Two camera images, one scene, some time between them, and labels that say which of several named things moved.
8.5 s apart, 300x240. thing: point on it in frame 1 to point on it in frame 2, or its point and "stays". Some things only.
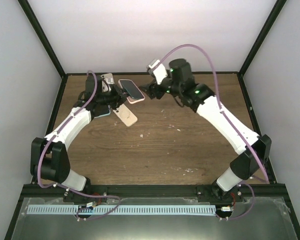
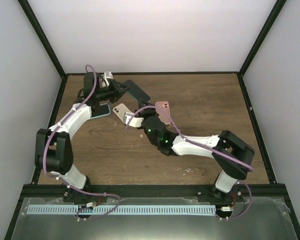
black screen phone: (132, 89) stays
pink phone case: (131, 100) to (162, 108)
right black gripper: (152, 90) to (152, 112)
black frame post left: (42, 36) stays
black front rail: (173, 191) stays
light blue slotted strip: (122, 209) stays
